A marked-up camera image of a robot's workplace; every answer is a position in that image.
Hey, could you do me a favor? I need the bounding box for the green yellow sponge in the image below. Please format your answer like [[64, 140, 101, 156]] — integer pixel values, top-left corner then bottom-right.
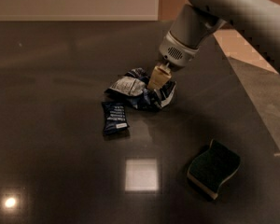
[[187, 139, 241, 200]]

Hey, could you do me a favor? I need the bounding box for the blue rxbar blueberry bar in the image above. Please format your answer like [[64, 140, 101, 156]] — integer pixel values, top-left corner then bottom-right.
[[102, 102, 129, 135]]

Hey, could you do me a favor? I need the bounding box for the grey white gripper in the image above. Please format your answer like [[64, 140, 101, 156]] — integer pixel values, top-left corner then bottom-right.
[[147, 32, 198, 90]]

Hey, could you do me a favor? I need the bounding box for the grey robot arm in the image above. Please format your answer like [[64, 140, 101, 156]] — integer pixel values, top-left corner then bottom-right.
[[147, 0, 280, 90]]

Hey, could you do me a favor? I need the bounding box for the blue chip bag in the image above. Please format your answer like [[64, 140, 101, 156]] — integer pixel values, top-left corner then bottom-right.
[[105, 67, 176, 111]]

